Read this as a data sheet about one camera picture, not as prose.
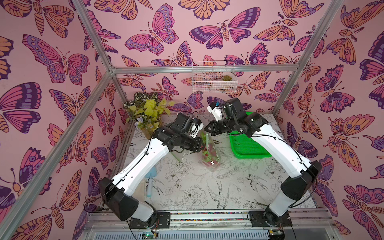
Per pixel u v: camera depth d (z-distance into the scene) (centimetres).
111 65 92
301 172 43
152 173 90
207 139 71
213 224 73
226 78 93
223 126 60
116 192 39
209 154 77
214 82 106
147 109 89
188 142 60
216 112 66
